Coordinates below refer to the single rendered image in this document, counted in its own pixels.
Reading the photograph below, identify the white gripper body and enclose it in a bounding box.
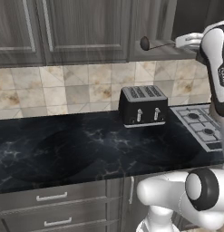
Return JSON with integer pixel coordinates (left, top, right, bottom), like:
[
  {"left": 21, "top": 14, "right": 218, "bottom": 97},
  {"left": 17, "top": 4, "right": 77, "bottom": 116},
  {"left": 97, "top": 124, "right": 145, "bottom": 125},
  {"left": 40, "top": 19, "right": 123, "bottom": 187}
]
[{"left": 175, "top": 32, "right": 205, "bottom": 52}]

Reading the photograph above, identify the black ladle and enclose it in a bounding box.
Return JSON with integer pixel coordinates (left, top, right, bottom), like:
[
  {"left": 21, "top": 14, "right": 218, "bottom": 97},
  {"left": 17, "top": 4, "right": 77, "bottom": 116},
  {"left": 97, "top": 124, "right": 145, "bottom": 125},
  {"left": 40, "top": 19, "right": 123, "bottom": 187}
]
[{"left": 140, "top": 35, "right": 178, "bottom": 52}]

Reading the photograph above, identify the grey base cabinet door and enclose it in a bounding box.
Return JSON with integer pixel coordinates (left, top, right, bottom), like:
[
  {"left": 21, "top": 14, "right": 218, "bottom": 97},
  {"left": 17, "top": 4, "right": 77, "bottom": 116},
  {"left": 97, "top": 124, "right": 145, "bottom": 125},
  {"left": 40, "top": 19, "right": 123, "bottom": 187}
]
[{"left": 122, "top": 175, "right": 153, "bottom": 232}]

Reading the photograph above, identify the dark range hood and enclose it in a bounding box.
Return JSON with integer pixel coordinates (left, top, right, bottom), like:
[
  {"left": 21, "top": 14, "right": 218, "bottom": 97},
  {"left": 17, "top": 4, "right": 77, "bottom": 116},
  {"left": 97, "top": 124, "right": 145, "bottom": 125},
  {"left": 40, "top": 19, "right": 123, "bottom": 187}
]
[{"left": 171, "top": 0, "right": 224, "bottom": 41}]

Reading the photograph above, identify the black toaster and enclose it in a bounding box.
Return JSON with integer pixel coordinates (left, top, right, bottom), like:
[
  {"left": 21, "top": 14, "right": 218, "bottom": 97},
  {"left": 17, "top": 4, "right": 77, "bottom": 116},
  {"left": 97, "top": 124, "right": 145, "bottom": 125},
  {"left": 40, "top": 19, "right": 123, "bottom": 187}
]
[{"left": 118, "top": 84, "right": 170, "bottom": 129}]

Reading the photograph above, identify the grey gas hob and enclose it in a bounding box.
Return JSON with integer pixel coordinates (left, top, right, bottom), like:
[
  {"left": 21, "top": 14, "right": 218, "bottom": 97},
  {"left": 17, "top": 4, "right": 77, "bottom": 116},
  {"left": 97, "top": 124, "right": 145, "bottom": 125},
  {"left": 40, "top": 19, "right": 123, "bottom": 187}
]
[{"left": 170, "top": 103, "right": 224, "bottom": 153}]

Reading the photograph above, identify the grey drawer front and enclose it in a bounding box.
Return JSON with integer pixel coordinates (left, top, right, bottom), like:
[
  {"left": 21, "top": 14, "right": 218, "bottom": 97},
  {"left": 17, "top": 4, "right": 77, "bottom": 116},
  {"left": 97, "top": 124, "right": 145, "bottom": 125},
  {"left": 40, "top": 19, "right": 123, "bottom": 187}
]
[
  {"left": 0, "top": 202, "right": 109, "bottom": 232},
  {"left": 0, "top": 179, "right": 108, "bottom": 213}
]

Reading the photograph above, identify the dark grey wall cabinet door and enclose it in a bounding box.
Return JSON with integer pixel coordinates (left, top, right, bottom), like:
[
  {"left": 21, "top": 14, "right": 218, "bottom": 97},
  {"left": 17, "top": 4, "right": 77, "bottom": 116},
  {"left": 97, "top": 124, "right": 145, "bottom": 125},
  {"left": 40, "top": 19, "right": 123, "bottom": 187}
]
[
  {"left": 0, "top": 0, "right": 46, "bottom": 69},
  {"left": 128, "top": 0, "right": 199, "bottom": 63},
  {"left": 35, "top": 0, "right": 133, "bottom": 66}
]

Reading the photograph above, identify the silver wall cabinet handle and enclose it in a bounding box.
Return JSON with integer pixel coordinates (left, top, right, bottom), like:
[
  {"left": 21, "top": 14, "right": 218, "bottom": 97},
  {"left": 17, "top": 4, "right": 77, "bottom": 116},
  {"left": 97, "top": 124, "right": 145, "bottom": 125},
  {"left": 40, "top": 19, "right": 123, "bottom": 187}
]
[
  {"left": 41, "top": 0, "right": 54, "bottom": 53},
  {"left": 22, "top": 0, "right": 36, "bottom": 53}
]

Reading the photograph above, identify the white base cabinet handle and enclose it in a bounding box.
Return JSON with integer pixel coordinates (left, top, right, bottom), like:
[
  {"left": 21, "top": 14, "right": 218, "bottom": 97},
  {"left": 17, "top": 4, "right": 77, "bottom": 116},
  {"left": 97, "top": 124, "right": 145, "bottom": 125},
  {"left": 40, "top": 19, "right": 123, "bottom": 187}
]
[{"left": 128, "top": 176, "right": 136, "bottom": 206}]

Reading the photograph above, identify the white drawer handle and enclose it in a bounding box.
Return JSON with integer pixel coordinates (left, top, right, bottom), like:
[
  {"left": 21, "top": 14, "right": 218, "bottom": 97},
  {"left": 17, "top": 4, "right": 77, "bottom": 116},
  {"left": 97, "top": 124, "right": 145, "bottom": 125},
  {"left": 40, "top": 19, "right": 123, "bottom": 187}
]
[
  {"left": 35, "top": 191, "right": 69, "bottom": 202},
  {"left": 44, "top": 217, "right": 73, "bottom": 228}
]

